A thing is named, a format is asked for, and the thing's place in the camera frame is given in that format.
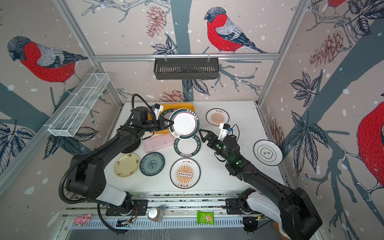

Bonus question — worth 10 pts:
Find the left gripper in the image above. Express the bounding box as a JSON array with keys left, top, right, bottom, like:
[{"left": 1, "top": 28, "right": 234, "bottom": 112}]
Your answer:
[{"left": 142, "top": 117, "right": 174, "bottom": 133}]

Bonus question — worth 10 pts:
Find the large green rim plate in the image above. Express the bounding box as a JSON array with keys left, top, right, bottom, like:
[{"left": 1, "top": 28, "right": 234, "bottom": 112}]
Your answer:
[{"left": 169, "top": 109, "right": 200, "bottom": 140}]

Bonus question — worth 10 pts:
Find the white plate emblem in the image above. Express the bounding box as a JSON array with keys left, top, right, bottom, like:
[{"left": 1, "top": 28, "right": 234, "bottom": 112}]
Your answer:
[{"left": 254, "top": 140, "right": 283, "bottom": 167}]

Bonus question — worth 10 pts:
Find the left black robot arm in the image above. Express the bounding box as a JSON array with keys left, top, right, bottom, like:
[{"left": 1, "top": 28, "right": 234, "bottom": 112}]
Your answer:
[{"left": 59, "top": 107, "right": 174, "bottom": 206}]

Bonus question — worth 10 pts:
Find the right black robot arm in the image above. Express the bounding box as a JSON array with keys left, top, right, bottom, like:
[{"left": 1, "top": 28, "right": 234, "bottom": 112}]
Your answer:
[{"left": 199, "top": 129, "right": 323, "bottom": 240}]

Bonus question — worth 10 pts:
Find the pink rectangular box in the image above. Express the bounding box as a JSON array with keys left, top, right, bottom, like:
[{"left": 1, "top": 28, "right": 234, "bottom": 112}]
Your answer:
[{"left": 143, "top": 134, "right": 175, "bottom": 153}]

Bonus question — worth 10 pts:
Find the small orange sunburst plate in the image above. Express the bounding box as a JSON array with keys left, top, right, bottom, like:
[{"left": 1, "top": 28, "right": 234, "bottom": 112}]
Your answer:
[{"left": 206, "top": 108, "right": 230, "bottom": 127}]

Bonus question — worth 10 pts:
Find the small green rim plate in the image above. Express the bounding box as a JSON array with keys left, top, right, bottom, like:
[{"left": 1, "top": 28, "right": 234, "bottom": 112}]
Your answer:
[{"left": 174, "top": 136, "right": 202, "bottom": 157}]

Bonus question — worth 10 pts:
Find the black round plate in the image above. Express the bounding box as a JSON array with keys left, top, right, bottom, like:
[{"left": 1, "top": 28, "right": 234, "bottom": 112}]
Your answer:
[{"left": 121, "top": 141, "right": 141, "bottom": 154}]

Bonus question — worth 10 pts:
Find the large orange sunburst plate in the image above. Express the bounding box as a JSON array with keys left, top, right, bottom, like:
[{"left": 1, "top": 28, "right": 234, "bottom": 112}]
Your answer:
[{"left": 170, "top": 158, "right": 201, "bottom": 189}]

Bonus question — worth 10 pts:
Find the teal patterned plate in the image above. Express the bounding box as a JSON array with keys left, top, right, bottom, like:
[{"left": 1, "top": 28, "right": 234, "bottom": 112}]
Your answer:
[{"left": 140, "top": 152, "right": 165, "bottom": 177}]

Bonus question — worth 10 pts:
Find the pale yellow plate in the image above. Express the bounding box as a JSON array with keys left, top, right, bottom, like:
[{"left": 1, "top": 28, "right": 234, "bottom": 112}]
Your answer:
[{"left": 114, "top": 153, "right": 140, "bottom": 178}]

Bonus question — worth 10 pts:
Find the green snack packet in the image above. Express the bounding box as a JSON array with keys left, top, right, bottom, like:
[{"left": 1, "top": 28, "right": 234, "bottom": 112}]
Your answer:
[{"left": 197, "top": 211, "right": 215, "bottom": 225}]

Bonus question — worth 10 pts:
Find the pink pig toy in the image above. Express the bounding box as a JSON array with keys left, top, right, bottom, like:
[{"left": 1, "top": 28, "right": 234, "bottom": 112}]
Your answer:
[{"left": 74, "top": 214, "right": 91, "bottom": 227}]

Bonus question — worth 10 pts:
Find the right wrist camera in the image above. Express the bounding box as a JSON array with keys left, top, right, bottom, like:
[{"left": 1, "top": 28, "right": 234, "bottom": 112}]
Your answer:
[{"left": 218, "top": 123, "right": 232, "bottom": 141}]

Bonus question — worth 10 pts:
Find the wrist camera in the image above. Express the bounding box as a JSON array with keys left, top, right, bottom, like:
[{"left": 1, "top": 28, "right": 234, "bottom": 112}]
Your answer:
[
  {"left": 218, "top": 123, "right": 232, "bottom": 141},
  {"left": 152, "top": 104, "right": 164, "bottom": 120}
]

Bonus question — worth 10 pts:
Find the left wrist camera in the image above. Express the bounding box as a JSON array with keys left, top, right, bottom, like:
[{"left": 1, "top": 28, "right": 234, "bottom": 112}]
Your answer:
[{"left": 152, "top": 104, "right": 164, "bottom": 120}]

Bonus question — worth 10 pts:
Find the black wall basket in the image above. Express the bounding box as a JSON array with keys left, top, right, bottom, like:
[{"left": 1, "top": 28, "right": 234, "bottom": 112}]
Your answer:
[{"left": 154, "top": 58, "right": 220, "bottom": 80}]

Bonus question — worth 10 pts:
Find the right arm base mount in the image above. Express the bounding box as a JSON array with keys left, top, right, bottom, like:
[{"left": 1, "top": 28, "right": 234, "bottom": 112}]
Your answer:
[{"left": 225, "top": 198, "right": 259, "bottom": 215}]

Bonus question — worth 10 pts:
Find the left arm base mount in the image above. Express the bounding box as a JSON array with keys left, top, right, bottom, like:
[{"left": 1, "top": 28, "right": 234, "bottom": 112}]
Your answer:
[{"left": 106, "top": 200, "right": 148, "bottom": 217}]

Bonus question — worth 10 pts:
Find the white wire mesh shelf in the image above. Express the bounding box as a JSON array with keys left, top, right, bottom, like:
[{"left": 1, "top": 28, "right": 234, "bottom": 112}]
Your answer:
[{"left": 48, "top": 73, "right": 110, "bottom": 137}]

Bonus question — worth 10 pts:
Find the black cable at base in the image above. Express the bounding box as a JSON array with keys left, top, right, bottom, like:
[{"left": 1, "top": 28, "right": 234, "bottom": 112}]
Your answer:
[{"left": 96, "top": 203, "right": 136, "bottom": 235}]

